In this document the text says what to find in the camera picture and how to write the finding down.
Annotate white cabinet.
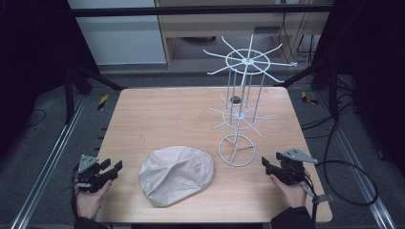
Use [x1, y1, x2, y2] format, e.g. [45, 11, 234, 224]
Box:
[67, 0, 168, 67]

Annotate light wooden desk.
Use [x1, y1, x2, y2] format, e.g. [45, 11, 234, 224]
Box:
[154, 0, 333, 69]

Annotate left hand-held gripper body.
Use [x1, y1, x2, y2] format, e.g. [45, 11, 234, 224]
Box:
[75, 154, 115, 194]

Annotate black cables under desk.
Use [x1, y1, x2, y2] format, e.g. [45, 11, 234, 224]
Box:
[277, 10, 317, 67]

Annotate long black looped cable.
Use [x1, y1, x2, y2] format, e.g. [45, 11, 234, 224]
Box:
[316, 74, 380, 208]

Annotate person's left hand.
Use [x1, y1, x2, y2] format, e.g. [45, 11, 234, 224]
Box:
[74, 179, 113, 221]

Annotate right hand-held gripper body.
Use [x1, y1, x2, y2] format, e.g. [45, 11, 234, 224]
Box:
[268, 148, 319, 186]

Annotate aluminium floor rail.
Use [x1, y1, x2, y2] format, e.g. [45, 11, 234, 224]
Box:
[314, 91, 398, 229]
[10, 94, 88, 229]

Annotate yellow black striped tape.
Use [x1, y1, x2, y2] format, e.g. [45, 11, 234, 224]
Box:
[96, 94, 110, 112]
[300, 91, 319, 106]

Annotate white wire display rack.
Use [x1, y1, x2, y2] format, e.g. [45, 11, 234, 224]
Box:
[202, 33, 299, 168]

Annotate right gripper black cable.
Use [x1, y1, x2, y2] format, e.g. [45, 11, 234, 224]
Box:
[304, 176, 319, 229]

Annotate white fabric cap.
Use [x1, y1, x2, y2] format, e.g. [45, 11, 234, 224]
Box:
[138, 145, 215, 208]

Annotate black horizontal bar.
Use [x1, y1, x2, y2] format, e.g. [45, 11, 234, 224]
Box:
[70, 4, 333, 17]

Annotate black metal stand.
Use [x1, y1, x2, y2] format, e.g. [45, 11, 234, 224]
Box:
[276, 62, 341, 120]
[62, 65, 128, 126]

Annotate grey metal bracket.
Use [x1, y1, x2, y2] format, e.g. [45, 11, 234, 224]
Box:
[300, 185, 336, 205]

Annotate person's right hand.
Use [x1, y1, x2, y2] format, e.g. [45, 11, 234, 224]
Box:
[269, 173, 311, 210]

